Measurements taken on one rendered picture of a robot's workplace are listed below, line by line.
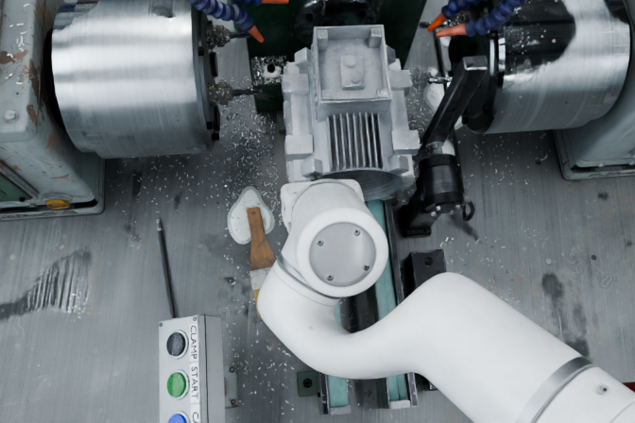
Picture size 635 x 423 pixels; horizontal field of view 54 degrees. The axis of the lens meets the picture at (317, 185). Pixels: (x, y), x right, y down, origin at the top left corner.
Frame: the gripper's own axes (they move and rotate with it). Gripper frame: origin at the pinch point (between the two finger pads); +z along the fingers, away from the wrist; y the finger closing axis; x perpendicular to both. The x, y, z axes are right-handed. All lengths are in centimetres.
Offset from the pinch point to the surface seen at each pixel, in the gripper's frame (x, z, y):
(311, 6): 25.9, 16.6, 2.0
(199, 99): 13.0, 3.5, -15.2
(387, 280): -17.8, 9.3, 11.2
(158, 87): 15.0, 2.6, -20.6
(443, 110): 9.6, -0.1, 18.2
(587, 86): 11.5, 3.7, 40.6
